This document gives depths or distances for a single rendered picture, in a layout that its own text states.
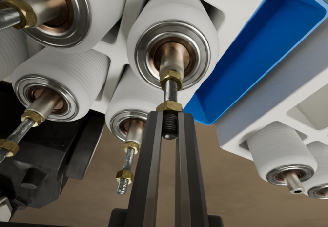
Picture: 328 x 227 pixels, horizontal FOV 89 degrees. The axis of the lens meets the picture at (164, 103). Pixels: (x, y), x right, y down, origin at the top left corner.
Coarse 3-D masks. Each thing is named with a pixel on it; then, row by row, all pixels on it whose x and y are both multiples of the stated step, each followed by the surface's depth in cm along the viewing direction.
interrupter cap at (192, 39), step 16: (144, 32) 15; (160, 32) 15; (176, 32) 15; (192, 32) 15; (144, 48) 16; (160, 48) 16; (176, 48) 16; (192, 48) 16; (208, 48) 15; (144, 64) 17; (192, 64) 17; (208, 64) 17; (144, 80) 18; (192, 80) 18
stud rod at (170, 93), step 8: (168, 88) 12; (176, 88) 13; (168, 96) 12; (176, 96) 12; (168, 120) 10; (176, 120) 10; (168, 128) 9; (176, 128) 10; (168, 136) 10; (176, 136) 10
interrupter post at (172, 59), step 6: (168, 54) 15; (174, 54) 15; (180, 54) 16; (162, 60) 15; (168, 60) 14; (174, 60) 14; (180, 60) 15; (162, 66) 14; (168, 66) 14; (174, 66) 14; (180, 66) 14; (162, 72) 14; (180, 72) 14
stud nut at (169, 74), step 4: (168, 72) 13; (172, 72) 13; (176, 72) 14; (164, 76) 13; (168, 76) 13; (172, 76) 13; (176, 76) 13; (180, 76) 13; (160, 80) 13; (164, 80) 13; (168, 80) 13; (176, 80) 13; (180, 80) 13; (164, 84) 14; (180, 84) 13; (180, 88) 14
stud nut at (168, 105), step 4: (160, 104) 11; (164, 104) 10; (168, 104) 10; (172, 104) 10; (176, 104) 11; (180, 104) 11; (156, 108) 11; (160, 108) 11; (164, 108) 10; (168, 108) 10; (172, 108) 10; (176, 108) 10; (180, 108) 10; (164, 112) 10; (168, 112) 10; (172, 112) 10; (176, 112) 10
